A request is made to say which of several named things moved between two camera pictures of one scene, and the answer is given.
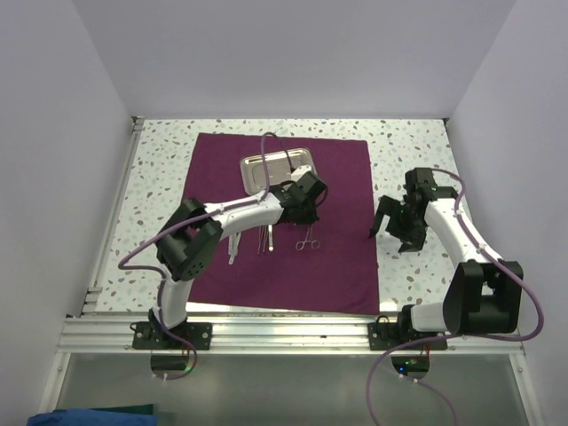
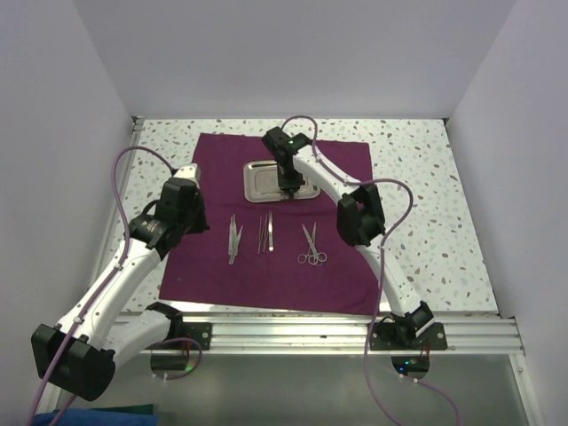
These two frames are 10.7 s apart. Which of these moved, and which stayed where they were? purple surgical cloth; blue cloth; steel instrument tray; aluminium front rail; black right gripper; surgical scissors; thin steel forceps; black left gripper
Moved: black right gripper; black left gripper; surgical scissors
Stayed: purple surgical cloth; thin steel forceps; steel instrument tray; blue cloth; aluminium front rail
